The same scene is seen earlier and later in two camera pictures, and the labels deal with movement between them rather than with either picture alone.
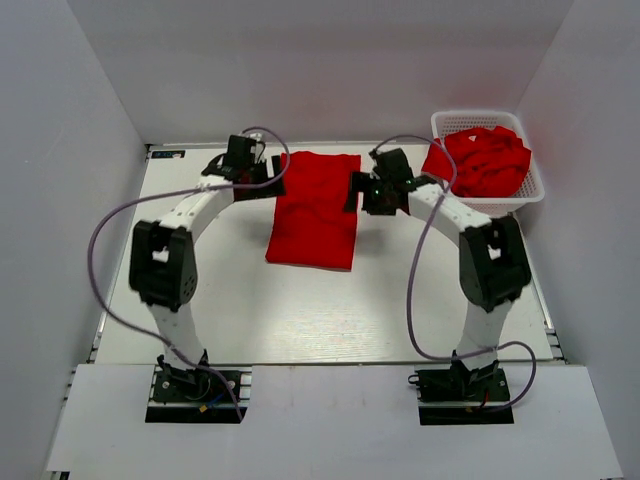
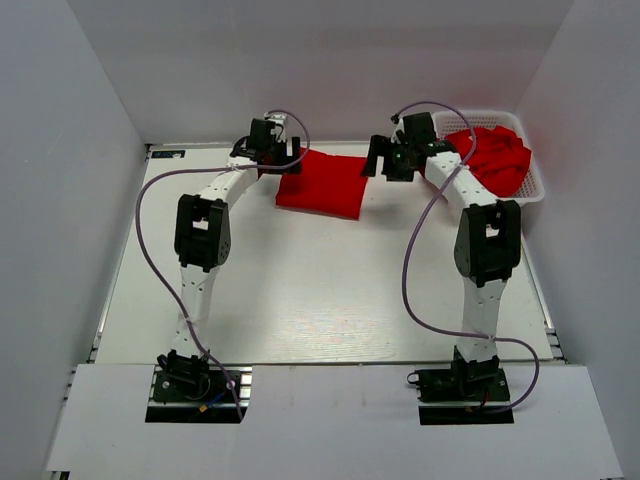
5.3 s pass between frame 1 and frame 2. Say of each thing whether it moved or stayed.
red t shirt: moved
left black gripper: moved
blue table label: stayed
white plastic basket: stayed
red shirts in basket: stayed
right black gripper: moved
